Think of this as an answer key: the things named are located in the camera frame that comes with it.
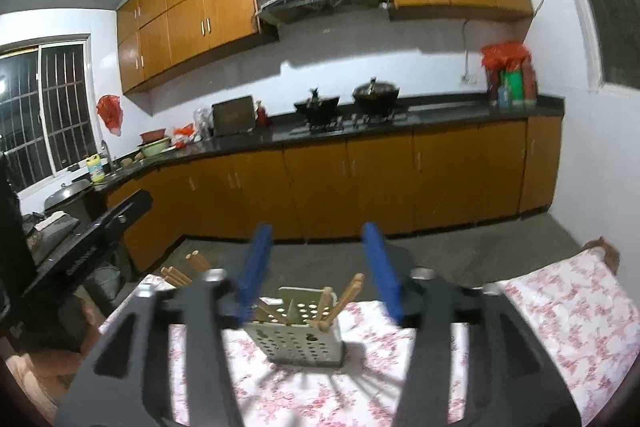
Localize brown wooden stool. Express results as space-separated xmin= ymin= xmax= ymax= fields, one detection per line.
xmin=581 ymin=236 xmax=622 ymax=275

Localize black wok with lid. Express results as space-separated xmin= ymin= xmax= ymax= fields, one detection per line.
xmin=352 ymin=78 xmax=401 ymax=110

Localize wire mesh basket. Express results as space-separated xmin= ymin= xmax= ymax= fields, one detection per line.
xmin=91 ymin=264 xmax=122 ymax=303

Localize yellow detergent bottle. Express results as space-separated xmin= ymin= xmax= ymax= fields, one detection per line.
xmin=85 ymin=154 xmax=106 ymax=184

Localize wooden wall cabinets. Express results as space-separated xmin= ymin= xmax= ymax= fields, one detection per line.
xmin=116 ymin=0 xmax=535 ymax=96

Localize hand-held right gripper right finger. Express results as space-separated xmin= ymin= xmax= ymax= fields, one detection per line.
xmin=361 ymin=221 xmax=585 ymax=427

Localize brown cutting board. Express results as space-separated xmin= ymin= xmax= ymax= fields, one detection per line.
xmin=211 ymin=95 xmax=256 ymax=138

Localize green basin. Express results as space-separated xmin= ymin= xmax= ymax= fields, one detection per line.
xmin=137 ymin=138 xmax=173 ymax=158

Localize gas stove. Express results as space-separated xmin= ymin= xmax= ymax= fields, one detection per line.
xmin=290 ymin=109 xmax=411 ymax=136

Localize dark stone countertop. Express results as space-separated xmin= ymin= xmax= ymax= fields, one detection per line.
xmin=92 ymin=96 xmax=566 ymax=192

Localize green bottle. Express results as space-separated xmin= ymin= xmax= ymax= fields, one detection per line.
xmin=502 ymin=69 xmax=526 ymax=108

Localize clear plastic bag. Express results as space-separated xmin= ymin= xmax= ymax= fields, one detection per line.
xmin=192 ymin=107 xmax=215 ymax=142

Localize wooden base cabinets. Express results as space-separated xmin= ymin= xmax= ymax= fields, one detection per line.
xmin=107 ymin=116 xmax=563 ymax=273

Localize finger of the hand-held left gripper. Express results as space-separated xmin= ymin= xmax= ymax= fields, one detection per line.
xmin=106 ymin=188 xmax=154 ymax=231

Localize dark red bottle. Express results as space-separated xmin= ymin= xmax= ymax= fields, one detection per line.
xmin=485 ymin=67 xmax=503 ymax=105

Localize hanging red plastic bag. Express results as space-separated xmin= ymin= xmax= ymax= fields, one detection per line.
xmin=96 ymin=94 xmax=124 ymax=138

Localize metal pan lid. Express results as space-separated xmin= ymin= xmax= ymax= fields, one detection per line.
xmin=44 ymin=179 xmax=93 ymax=212

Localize black cooking pot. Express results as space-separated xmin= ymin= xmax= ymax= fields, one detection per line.
xmin=294 ymin=87 xmax=342 ymax=120

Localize perforated grey chopstick holder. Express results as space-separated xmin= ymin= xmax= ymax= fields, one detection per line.
xmin=244 ymin=286 xmax=347 ymax=369

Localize white framed window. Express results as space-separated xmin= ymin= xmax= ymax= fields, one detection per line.
xmin=534 ymin=0 xmax=640 ymax=95

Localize barred window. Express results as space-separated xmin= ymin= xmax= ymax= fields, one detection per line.
xmin=0 ymin=36 xmax=98 ymax=195

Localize crumpled red plastic bag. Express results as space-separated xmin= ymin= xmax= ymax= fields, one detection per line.
xmin=171 ymin=123 xmax=196 ymax=145

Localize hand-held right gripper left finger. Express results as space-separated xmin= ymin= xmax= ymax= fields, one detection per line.
xmin=54 ymin=222 xmax=274 ymax=427

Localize orange plastic bag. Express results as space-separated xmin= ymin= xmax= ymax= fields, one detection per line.
xmin=481 ymin=41 xmax=532 ymax=72

